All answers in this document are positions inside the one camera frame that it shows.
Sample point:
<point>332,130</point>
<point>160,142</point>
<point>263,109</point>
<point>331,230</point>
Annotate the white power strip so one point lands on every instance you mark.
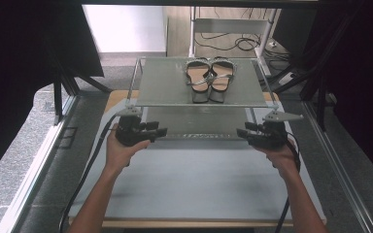
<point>287,79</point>

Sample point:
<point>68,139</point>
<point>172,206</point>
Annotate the black stand legs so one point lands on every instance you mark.
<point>317,81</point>
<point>68,87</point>

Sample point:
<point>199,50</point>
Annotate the white panel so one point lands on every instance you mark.
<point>126,29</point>

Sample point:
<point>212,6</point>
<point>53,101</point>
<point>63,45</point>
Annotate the grey mesh metal shoe rack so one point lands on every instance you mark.
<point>165,84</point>

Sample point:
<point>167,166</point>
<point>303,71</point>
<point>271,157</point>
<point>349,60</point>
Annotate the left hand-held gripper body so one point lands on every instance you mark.
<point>129,132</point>

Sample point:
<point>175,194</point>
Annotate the person's left hand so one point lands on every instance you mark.
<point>118,155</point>

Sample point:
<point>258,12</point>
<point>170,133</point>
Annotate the person's right hand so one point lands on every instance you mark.
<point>283,160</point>

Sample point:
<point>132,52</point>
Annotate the black curtain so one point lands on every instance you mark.
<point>362,81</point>
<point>19,64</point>

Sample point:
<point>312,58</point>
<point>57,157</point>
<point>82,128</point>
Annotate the grey metal stand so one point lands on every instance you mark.
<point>230,25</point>

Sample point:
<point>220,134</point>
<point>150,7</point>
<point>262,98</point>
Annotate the aluminium frame rail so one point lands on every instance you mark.
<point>32,174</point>
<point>340,168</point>

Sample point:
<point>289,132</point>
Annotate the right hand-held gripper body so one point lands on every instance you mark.
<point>272,136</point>

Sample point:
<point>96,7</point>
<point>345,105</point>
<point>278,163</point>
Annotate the light grey table mat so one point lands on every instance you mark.
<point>200,181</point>

